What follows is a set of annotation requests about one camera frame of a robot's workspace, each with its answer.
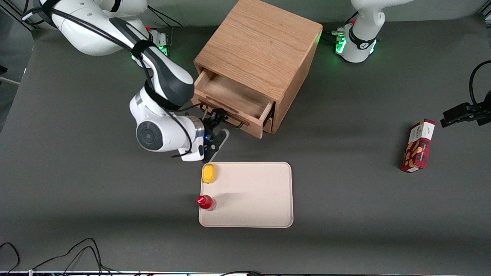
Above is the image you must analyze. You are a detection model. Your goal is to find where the beige rectangular tray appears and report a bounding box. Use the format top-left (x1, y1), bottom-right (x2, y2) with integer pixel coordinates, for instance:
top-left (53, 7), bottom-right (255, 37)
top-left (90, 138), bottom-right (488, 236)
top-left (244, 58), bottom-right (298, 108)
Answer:
top-left (198, 161), bottom-right (294, 228)

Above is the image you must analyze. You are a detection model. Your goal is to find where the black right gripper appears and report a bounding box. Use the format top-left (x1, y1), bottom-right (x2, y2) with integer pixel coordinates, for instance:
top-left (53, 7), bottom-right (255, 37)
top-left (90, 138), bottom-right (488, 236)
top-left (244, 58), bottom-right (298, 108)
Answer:
top-left (202, 109), bottom-right (231, 164)

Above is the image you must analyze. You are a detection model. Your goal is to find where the black arm base cable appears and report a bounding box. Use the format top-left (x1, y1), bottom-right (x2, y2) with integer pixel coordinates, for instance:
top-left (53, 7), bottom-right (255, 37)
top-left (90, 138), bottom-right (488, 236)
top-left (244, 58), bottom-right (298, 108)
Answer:
top-left (147, 7), bottom-right (184, 48)
top-left (321, 11), bottom-right (359, 43)

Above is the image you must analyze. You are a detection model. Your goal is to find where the oak wooden drawer cabinet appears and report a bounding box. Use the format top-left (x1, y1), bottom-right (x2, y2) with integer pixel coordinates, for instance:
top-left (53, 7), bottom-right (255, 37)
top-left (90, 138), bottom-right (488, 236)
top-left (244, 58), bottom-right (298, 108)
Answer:
top-left (194, 0), bottom-right (323, 135)

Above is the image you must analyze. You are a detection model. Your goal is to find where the yellow lemon toy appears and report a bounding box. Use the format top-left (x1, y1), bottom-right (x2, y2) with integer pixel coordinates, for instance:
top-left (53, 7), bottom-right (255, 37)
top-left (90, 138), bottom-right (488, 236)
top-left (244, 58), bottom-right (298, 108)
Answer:
top-left (202, 164), bottom-right (216, 184)

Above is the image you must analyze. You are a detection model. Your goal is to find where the red snack box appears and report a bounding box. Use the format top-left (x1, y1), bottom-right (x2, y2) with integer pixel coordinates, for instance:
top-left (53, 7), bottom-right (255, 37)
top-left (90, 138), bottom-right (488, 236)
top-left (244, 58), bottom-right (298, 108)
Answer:
top-left (400, 118), bottom-right (436, 174)

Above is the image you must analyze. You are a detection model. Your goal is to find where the red capped small bottle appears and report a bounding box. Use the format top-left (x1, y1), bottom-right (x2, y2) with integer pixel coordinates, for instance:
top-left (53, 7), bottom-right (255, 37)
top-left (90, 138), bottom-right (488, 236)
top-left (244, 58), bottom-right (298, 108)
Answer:
top-left (197, 195), bottom-right (217, 211)

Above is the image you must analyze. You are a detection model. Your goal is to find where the black looped gripper cable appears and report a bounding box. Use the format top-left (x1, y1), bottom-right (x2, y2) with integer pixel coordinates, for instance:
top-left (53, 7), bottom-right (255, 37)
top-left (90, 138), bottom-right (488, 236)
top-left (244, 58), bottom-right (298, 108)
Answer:
top-left (469, 60), bottom-right (491, 110)

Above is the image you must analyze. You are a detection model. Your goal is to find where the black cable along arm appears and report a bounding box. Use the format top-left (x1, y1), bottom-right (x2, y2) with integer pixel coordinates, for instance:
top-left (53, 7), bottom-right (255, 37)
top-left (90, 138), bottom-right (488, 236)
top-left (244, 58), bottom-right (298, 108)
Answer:
top-left (22, 0), bottom-right (193, 158)

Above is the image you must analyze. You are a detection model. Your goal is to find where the black floor cable bundle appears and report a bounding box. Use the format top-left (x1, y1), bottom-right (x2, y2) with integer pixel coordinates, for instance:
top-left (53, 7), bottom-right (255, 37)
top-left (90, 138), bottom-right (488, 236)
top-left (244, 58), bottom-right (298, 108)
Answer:
top-left (0, 238), bottom-right (127, 276)

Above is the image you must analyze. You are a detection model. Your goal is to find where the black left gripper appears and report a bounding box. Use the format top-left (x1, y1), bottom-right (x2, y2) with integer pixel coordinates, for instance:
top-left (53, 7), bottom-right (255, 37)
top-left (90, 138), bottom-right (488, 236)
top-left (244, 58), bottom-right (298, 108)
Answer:
top-left (440, 90), bottom-right (491, 128)

